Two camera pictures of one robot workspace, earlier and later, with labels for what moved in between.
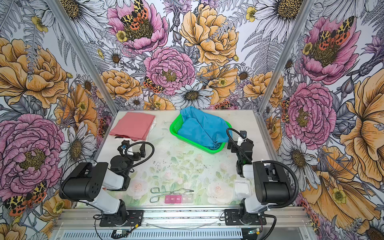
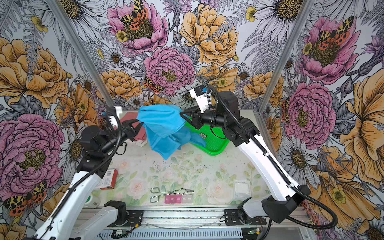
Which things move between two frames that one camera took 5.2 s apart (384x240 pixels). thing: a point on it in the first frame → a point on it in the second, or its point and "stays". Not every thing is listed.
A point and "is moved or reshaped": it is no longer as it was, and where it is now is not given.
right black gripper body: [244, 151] → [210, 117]
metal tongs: [156, 190] stays
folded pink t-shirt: [135, 125] stays
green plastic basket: [174, 128] → [215, 138]
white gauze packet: [242, 188] stays
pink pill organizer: [178, 199] stays
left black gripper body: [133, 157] → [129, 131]
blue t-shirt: [204, 128] is moved or reshaped
